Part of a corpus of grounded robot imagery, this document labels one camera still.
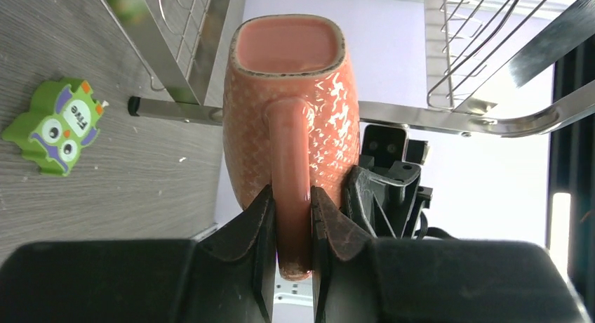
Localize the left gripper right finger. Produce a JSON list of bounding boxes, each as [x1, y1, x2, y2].
[[311, 187, 590, 322]]

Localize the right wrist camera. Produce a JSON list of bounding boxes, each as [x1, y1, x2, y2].
[[361, 124, 429, 169]]

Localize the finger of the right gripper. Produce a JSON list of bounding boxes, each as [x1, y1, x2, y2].
[[344, 161, 433, 239]]

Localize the salmon pink mug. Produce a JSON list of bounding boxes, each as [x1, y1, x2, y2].
[[222, 14, 360, 281]]

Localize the green owl toy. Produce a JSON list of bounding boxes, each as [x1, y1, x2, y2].
[[1, 77, 109, 176]]

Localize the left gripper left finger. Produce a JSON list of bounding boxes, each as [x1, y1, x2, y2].
[[1, 187, 275, 322]]

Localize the metal dish rack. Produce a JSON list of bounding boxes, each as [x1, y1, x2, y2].
[[91, 0, 595, 140]]

